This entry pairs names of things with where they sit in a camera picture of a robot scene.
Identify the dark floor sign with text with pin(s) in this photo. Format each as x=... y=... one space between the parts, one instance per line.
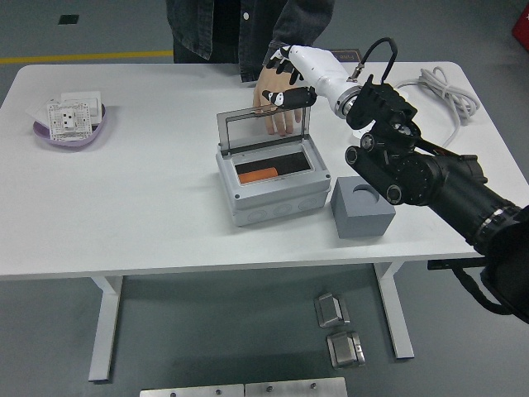
x=351 y=55

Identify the red box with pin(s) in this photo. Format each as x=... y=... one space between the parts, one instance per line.
x=521 y=29

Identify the person's left hand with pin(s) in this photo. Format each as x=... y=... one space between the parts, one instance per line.
x=266 y=82

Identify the grey cube with round hole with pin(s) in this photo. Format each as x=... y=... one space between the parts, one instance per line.
x=359 y=219

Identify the white switch plate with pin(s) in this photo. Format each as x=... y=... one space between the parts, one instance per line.
x=82 y=97

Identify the white printed socket panel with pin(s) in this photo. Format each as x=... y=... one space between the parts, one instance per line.
x=68 y=120

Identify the orange cylinder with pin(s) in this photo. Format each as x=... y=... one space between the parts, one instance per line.
x=256 y=175

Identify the transparent hinged box lid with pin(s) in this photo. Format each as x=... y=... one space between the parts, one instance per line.
x=244 y=132

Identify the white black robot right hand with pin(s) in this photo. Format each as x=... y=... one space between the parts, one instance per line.
x=322 y=70

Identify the steel block with angled face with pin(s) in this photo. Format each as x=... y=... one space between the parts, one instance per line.
x=330 y=310

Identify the white power strip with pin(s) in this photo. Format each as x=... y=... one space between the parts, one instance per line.
x=356 y=133

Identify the steel plate with screws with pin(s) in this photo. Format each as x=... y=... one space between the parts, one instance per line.
x=295 y=388
x=190 y=391

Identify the white left table leg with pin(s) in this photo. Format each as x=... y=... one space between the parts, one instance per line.
x=105 y=331

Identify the purple bowl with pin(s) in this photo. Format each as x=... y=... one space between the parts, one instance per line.
x=70 y=143

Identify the person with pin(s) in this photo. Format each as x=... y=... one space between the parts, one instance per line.
x=206 y=29

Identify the grey electrical enclosure box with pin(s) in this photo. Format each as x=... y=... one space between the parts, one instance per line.
x=281 y=198

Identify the black table control panel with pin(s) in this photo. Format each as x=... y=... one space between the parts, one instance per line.
x=450 y=264

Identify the person's left forearm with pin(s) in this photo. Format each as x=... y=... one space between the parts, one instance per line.
x=297 y=20

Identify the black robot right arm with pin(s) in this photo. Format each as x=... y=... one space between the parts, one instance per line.
x=454 y=182

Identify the white plain card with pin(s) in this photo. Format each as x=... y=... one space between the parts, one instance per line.
x=39 y=109

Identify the white right table leg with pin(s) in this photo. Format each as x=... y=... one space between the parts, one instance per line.
x=396 y=314

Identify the steel block with latch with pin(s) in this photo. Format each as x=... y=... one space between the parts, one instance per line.
x=345 y=349

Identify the white table leg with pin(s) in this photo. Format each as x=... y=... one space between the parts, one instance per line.
x=396 y=314
x=105 y=331

